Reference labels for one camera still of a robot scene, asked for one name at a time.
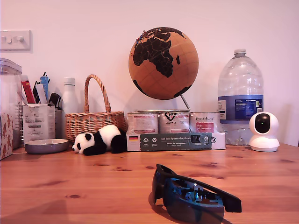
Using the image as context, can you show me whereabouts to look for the tin can with pink label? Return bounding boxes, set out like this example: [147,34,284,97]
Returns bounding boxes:
[128,112,159,135]

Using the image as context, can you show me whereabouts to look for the small white round camera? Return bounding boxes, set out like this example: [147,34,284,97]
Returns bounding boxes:
[248,111,280,152]

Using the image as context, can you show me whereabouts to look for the clear plastic lidded container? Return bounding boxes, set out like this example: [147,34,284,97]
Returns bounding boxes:
[0,58,23,150]

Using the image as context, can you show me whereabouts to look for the cork globe on metal stand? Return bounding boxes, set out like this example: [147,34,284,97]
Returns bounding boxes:
[128,27,199,114]

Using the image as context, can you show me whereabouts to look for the gingerbread print tissue box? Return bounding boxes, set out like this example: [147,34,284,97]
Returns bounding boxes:
[0,112,14,161]

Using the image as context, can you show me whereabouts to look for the white light switch plate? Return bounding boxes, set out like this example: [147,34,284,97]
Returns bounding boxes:
[0,30,32,51]

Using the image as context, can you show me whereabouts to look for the red flat package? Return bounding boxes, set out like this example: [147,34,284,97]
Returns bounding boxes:
[21,80,36,105]

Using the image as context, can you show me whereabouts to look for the panda plush toy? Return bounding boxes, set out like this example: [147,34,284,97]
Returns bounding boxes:
[71,124,128,156]

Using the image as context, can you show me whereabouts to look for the wicker basket with handle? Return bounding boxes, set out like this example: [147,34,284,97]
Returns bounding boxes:
[65,74,128,143]

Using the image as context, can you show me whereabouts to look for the shallow grey bowl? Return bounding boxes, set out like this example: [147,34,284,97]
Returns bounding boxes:
[24,139,70,154]

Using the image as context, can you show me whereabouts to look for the white insulated bottle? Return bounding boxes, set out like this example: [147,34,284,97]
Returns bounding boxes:
[55,77,80,140]

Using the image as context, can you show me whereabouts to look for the black sunglasses with blue lenses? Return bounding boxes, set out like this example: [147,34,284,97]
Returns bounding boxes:
[151,164,242,224]

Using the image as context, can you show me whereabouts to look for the black pen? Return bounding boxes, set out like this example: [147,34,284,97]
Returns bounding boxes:
[32,80,41,104]

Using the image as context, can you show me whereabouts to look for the blue and white pen pack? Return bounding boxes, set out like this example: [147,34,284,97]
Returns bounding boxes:
[35,71,50,104]

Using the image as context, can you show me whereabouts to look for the large clear water bottle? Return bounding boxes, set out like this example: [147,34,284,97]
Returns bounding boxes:
[217,48,264,146]

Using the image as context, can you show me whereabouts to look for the tin can with black logo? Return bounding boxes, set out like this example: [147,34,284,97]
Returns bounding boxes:
[158,111,190,134]

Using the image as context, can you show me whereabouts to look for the white printed paper carton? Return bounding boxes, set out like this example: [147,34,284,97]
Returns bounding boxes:
[22,104,56,144]

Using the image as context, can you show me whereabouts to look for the tin can with red label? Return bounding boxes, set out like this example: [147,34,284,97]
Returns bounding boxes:
[189,111,220,133]

